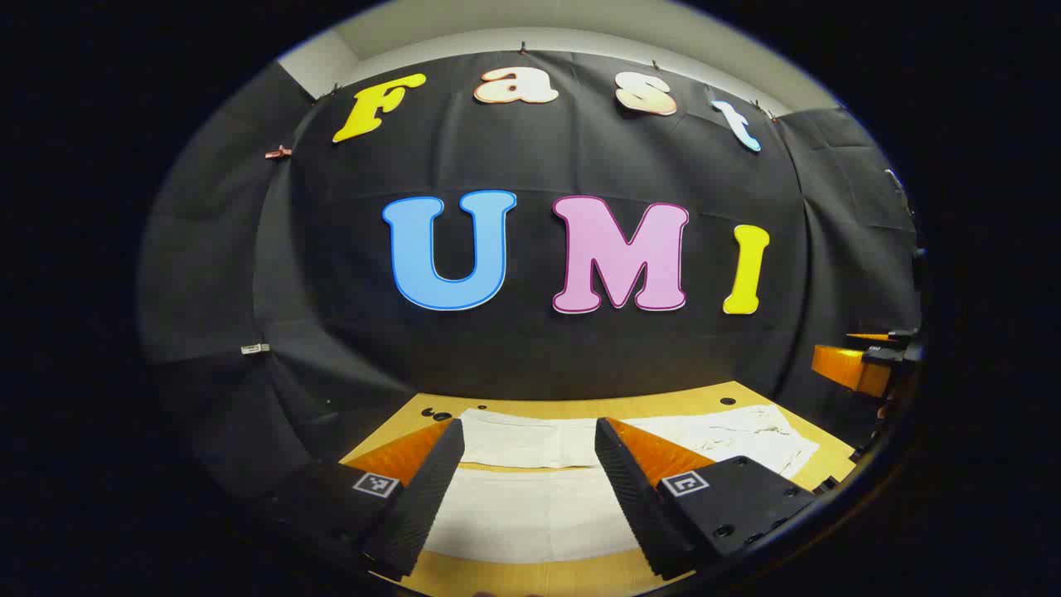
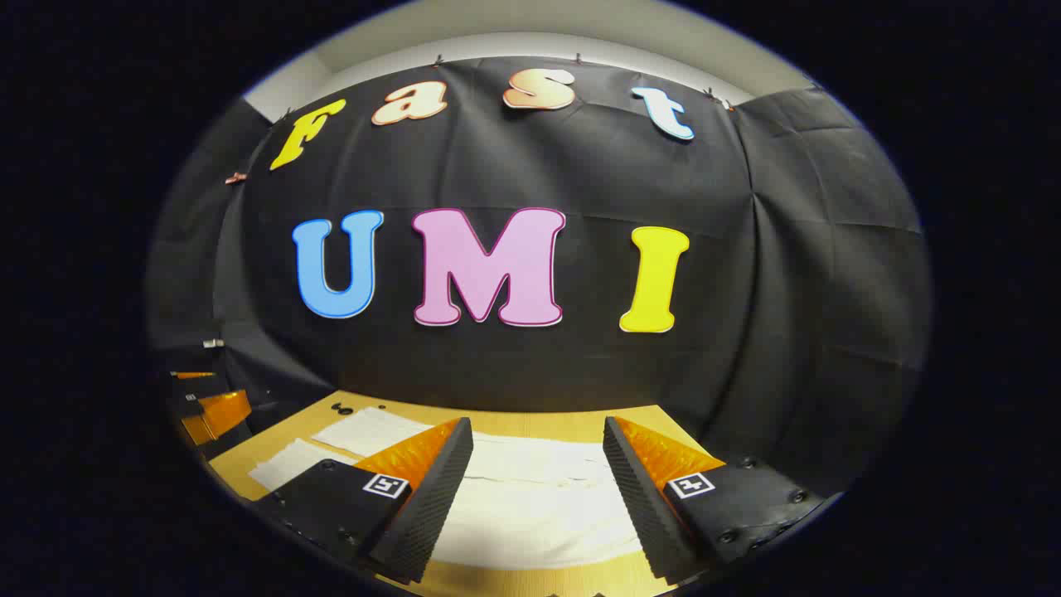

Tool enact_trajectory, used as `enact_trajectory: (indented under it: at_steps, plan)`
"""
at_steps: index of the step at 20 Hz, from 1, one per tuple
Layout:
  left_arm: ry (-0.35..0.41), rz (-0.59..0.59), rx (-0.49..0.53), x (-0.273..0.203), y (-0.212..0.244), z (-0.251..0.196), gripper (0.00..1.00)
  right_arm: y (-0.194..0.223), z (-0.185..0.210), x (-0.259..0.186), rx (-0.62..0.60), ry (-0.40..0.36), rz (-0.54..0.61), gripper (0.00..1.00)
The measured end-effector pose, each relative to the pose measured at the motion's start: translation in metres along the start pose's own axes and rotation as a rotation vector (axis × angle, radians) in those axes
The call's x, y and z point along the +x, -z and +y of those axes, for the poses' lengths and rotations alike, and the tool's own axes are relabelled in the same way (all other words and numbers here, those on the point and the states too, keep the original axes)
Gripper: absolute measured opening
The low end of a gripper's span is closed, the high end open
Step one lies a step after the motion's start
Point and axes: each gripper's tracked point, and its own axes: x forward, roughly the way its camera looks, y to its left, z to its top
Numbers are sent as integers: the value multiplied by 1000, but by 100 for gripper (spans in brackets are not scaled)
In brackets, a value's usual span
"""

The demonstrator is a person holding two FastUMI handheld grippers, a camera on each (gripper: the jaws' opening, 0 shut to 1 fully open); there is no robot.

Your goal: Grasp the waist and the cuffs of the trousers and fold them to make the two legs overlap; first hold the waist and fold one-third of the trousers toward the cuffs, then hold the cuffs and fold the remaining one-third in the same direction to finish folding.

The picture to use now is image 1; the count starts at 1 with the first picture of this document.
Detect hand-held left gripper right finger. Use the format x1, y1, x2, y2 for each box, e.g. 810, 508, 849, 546
593, 417, 826, 581

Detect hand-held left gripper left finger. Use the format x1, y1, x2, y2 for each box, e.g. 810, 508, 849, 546
249, 419, 467, 583

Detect white jeans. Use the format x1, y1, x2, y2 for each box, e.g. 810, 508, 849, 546
423, 404, 821, 565

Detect black backdrop cloth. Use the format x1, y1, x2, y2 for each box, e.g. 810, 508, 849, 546
137, 50, 923, 498

